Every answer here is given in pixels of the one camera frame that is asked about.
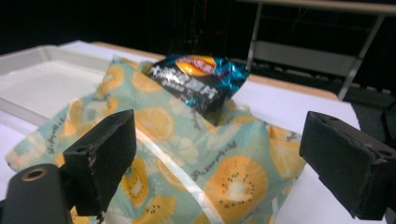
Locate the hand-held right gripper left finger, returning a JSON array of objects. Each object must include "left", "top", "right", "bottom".
[{"left": 62, "top": 108, "right": 137, "bottom": 217}]

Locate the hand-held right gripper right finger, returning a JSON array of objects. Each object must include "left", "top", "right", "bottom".
[{"left": 299, "top": 110, "right": 396, "bottom": 221}]

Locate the fruit print green bag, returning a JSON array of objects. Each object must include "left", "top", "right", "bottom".
[{"left": 5, "top": 55, "right": 307, "bottom": 224}]

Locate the black and blue snack packet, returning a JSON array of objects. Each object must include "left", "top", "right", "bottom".
[{"left": 145, "top": 54, "right": 250, "bottom": 116}]

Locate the white plastic tray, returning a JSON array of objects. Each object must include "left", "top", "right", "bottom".
[{"left": 0, "top": 44, "right": 110, "bottom": 127}]

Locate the grey metal table frame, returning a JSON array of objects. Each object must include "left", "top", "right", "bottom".
[{"left": 233, "top": 0, "right": 396, "bottom": 102}]

